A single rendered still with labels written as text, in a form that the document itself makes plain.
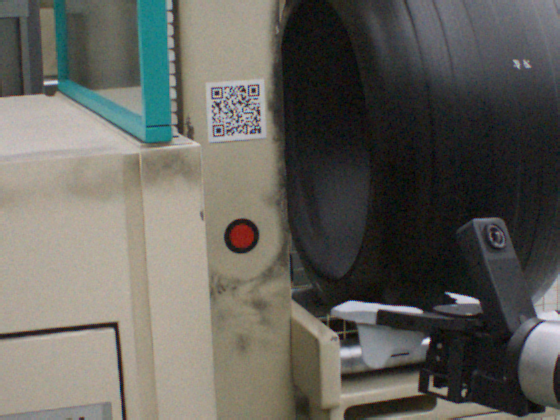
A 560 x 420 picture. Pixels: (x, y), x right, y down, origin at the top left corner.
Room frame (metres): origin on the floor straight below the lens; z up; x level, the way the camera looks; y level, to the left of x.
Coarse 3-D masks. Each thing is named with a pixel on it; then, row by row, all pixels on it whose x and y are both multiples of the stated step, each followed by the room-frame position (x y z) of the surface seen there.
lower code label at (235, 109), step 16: (240, 80) 1.49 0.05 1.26; (256, 80) 1.50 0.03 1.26; (208, 96) 1.48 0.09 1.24; (224, 96) 1.49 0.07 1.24; (240, 96) 1.49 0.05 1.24; (256, 96) 1.50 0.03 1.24; (208, 112) 1.48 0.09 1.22; (224, 112) 1.49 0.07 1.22; (240, 112) 1.49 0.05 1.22; (256, 112) 1.50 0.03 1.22; (208, 128) 1.48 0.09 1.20; (224, 128) 1.49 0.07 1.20; (240, 128) 1.49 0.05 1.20; (256, 128) 1.50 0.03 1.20
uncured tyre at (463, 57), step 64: (320, 0) 1.81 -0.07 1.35; (384, 0) 1.45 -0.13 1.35; (448, 0) 1.44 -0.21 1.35; (512, 0) 1.46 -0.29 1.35; (320, 64) 1.88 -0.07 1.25; (384, 64) 1.41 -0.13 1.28; (448, 64) 1.39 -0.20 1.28; (320, 128) 1.89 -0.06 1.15; (384, 128) 1.40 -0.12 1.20; (448, 128) 1.37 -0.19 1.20; (512, 128) 1.39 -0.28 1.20; (320, 192) 1.86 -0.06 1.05; (384, 192) 1.40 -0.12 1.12; (448, 192) 1.37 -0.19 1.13; (512, 192) 1.39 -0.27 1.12; (320, 256) 1.68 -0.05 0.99; (384, 256) 1.42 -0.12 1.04; (448, 256) 1.39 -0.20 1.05
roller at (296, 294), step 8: (304, 288) 1.75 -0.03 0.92; (312, 288) 1.75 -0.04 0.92; (296, 296) 1.73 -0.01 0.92; (304, 296) 1.73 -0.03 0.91; (312, 296) 1.74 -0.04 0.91; (304, 304) 1.73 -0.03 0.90; (312, 304) 1.73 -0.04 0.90; (320, 304) 1.73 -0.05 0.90; (312, 312) 1.73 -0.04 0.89; (320, 312) 1.74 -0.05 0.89; (328, 312) 1.74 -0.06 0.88
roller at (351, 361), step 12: (540, 312) 1.55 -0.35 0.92; (552, 312) 1.55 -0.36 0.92; (348, 348) 1.46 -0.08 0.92; (360, 348) 1.46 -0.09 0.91; (420, 348) 1.48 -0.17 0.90; (348, 360) 1.45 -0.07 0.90; (360, 360) 1.45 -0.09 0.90; (396, 360) 1.47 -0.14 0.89; (408, 360) 1.48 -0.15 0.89; (420, 360) 1.48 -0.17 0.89; (348, 372) 1.46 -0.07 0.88
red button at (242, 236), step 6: (234, 228) 1.49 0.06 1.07; (240, 228) 1.49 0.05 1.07; (246, 228) 1.49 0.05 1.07; (234, 234) 1.48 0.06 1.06; (240, 234) 1.49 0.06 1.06; (246, 234) 1.49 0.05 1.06; (252, 234) 1.49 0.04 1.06; (234, 240) 1.48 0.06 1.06; (240, 240) 1.49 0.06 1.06; (246, 240) 1.49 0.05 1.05; (252, 240) 1.49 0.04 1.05; (240, 246) 1.49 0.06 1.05; (246, 246) 1.49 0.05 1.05
